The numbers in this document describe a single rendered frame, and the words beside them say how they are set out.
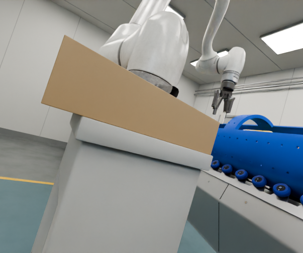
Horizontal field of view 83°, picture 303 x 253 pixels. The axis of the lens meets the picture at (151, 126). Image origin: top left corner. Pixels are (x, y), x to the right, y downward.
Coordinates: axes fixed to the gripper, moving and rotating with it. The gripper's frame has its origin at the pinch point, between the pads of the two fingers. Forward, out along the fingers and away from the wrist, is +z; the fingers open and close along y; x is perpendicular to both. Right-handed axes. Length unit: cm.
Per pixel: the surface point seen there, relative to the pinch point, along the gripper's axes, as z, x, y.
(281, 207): 30, -47, -8
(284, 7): -218, 105, 142
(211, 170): 28.8, -14.5, -6.8
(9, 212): 122, 95, -106
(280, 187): 25, -45, -7
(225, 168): 25.5, -22.5, -7.0
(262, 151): 15.5, -38.2, -9.5
